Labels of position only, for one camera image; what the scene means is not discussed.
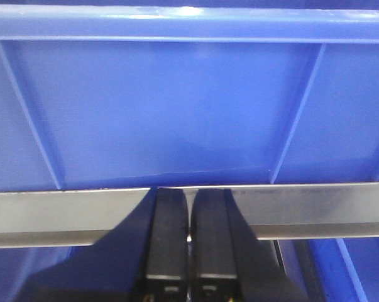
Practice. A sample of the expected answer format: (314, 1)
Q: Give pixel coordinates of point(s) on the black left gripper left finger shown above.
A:
(144, 258)

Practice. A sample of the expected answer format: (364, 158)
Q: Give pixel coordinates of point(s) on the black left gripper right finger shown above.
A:
(229, 262)

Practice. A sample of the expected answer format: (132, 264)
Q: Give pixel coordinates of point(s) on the stainless steel shelf rack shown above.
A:
(288, 211)

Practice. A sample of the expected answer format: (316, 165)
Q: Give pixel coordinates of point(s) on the lower blue bin left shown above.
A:
(17, 264)

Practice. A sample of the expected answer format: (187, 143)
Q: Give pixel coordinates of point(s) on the lower blue bin right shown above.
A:
(348, 268)

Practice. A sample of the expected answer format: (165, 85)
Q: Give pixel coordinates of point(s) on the large blue plastic bin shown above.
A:
(101, 94)

